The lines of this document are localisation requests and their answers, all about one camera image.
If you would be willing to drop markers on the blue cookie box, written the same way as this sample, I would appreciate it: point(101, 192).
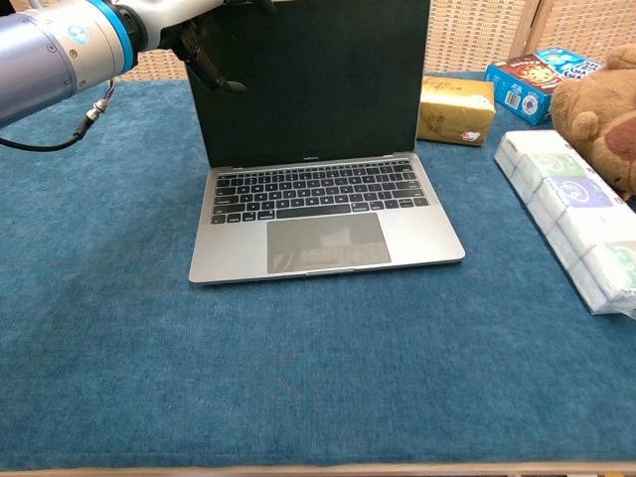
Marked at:
point(531, 84)

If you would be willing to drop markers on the silver laptop black keyboard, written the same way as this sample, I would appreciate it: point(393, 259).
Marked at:
point(318, 199)

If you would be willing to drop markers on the white tissue multipack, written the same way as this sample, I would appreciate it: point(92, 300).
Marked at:
point(571, 208)

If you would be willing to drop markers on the woven wooden folding screen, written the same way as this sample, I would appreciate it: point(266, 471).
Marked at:
point(477, 35)

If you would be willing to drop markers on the brown capybara plush toy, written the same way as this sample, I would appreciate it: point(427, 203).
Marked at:
point(596, 124)

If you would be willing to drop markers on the blue table cover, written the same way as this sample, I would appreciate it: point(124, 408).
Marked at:
point(248, 372)

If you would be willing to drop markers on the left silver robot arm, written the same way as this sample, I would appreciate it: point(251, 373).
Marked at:
point(54, 54)

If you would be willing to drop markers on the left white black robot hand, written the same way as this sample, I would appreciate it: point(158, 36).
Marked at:
point(171, 22)

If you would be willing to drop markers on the gold tissue pack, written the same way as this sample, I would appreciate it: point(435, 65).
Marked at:
point(454, 111)

